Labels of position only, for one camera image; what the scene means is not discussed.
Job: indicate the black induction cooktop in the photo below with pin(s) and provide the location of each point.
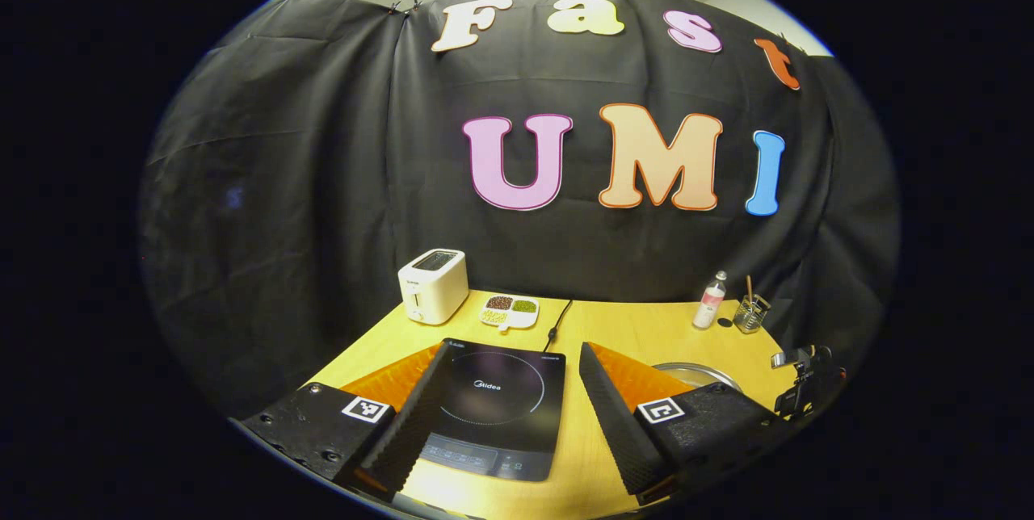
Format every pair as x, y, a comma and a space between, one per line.
501, 399

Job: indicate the white toaster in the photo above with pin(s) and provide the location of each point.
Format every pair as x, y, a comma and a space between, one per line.
432, 290

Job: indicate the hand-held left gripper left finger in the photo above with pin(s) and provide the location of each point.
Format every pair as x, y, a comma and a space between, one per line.
414, 423

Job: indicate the clear bottle with pink label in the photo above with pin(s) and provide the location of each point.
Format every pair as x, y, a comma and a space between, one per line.
708, 306

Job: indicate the black backdrop cloth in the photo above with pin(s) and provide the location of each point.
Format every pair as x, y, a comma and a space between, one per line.
323, 165

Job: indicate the white divided dish of beans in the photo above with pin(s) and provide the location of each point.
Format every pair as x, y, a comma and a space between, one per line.
509, 312

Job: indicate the stainless steel pot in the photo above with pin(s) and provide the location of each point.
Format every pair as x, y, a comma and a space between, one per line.
695, 375

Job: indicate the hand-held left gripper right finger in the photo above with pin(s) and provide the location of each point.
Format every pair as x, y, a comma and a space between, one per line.
618, 431

